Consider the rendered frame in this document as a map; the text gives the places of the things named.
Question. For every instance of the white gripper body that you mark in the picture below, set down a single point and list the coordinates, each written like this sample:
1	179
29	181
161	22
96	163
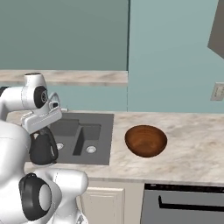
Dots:
40	118

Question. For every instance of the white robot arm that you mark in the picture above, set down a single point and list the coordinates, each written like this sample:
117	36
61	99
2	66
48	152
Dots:
13	140

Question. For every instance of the black kettle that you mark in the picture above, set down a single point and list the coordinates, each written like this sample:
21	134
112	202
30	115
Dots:
43	147

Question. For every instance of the dark grey double sink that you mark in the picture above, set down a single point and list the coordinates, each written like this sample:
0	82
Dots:
84	137

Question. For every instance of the brown wooden bowl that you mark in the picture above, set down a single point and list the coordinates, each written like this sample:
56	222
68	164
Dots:
145	141

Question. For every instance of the silver tap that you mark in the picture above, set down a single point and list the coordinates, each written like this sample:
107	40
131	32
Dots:
56	98

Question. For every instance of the cream cupboard door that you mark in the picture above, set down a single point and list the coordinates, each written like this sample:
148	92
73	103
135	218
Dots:
102	205

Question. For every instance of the grey dishwasher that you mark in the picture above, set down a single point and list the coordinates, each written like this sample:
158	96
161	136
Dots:
182	204

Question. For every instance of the grey extractor hood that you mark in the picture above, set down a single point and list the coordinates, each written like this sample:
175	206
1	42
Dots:
217	27

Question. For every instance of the marble wall shelf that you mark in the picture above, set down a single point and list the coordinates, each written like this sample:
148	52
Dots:
78	77

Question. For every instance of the grey wall socket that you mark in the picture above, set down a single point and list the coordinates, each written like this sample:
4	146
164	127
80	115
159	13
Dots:
218	91

